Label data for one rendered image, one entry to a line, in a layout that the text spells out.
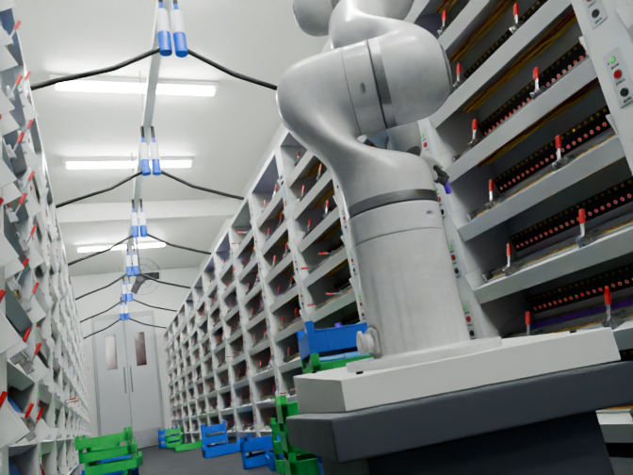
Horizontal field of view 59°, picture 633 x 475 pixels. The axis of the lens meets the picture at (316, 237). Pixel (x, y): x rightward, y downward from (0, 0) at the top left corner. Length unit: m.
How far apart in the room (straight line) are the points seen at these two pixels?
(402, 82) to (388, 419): 0.41
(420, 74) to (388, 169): 0.13
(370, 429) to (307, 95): 0.42
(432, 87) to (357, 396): 0.39
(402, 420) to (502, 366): 0.15
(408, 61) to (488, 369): 0.38
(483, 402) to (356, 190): 0.29
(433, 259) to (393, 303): 0.07
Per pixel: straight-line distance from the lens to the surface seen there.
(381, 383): 0.58
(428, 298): 0.66
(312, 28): 1.12
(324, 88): 0.73
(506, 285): 1.62
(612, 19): 1.40
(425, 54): 0.74
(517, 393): 0.58
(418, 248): 0.66
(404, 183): 0.68
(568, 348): 0.68
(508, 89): 1.91
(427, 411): 0.54
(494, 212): 1.63
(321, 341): 1.40
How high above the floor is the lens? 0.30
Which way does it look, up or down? 16 degrees up
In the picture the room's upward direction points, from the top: 10 degrees counter-clockwise
